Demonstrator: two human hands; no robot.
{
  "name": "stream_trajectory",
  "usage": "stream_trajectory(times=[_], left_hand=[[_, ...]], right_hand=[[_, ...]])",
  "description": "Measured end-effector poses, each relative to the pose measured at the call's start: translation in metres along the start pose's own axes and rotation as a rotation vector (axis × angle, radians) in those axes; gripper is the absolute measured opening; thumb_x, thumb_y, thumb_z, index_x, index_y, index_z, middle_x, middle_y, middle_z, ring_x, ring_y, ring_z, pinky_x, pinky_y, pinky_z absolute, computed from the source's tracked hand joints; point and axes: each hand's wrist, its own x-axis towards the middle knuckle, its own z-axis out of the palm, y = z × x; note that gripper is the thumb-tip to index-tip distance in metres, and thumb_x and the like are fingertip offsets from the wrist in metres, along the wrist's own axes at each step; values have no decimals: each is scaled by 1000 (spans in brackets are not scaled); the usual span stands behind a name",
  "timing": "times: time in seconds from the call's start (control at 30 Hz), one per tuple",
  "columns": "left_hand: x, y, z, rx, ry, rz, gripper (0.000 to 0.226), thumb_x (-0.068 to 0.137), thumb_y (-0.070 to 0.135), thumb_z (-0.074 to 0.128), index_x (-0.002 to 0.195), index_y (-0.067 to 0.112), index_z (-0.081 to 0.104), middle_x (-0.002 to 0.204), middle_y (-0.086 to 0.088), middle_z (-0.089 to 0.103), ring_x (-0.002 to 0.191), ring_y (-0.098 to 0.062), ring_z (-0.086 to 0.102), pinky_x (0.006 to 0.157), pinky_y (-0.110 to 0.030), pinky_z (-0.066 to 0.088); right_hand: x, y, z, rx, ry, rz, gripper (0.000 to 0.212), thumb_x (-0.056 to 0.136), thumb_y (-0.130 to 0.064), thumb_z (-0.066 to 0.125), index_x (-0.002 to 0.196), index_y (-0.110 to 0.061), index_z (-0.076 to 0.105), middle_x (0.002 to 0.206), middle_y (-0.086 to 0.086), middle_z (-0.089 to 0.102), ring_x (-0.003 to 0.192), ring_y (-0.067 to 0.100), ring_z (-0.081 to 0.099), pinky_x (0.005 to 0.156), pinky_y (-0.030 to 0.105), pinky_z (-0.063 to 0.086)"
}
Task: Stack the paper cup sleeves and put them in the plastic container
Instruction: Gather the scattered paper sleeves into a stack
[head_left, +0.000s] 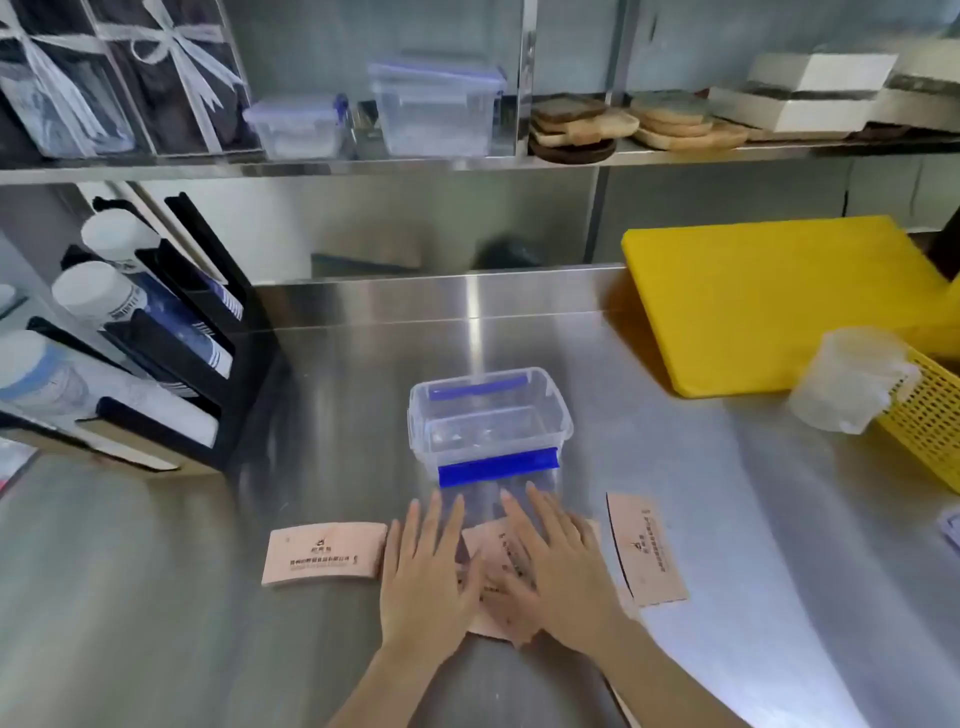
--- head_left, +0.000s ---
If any light wooden tray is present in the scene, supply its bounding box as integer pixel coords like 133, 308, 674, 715
530, 108, 640, 148

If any black cup dispenser rack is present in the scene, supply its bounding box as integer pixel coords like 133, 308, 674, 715
26, 191, 279, 474

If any clear gift box white ribbon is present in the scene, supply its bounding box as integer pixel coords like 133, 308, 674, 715
0, 0, 140, 160
88, 0, 260, 157

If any dark square wooden tray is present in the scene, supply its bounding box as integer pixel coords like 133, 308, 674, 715
530, 97, 607, 125

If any person's right hand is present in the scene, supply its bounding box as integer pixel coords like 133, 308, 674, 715
479, 481, 639, 654

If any stainless steel shelf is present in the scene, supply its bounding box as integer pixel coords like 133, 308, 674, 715
0, 131, 960, 187

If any person's left hand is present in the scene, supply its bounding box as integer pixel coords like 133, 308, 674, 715
378, 494, 486, 665

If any clear container with blue clips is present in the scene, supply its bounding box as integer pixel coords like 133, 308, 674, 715
407, 365, 576, 490

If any stack of white sketch-print cups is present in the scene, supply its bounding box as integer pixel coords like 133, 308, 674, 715
0, 329, 220, 448

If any small clear lidded container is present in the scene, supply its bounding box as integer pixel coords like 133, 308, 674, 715
243, 93, 350, 160

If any large clear lidded container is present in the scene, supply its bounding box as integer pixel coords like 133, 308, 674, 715
367, 61, 508, 159

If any person's right forearm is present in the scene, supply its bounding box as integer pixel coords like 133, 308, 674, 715
558, 618, 751, 728

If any steel shelf divider post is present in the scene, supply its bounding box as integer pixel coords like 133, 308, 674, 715
515, 0, 540, 155

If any dark round wooden plate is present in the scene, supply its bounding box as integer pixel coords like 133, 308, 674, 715
528, 136, 618, 165

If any stack of blue paper cups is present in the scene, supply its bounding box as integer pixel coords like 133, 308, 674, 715
52, 260, 235, 380
80, 208, 245, 320

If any clear plastic measuring cup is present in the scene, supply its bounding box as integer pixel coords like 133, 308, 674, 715
787, 326, 922, 436

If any steel shelf support leg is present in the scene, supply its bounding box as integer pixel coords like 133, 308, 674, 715
583, 166, 613, 265

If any yellow cutting board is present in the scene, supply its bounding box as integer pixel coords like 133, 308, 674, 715
620, 215, 960, 399

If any yellow plastic basket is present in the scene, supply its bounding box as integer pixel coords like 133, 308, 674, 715
875, 344, 960, 495

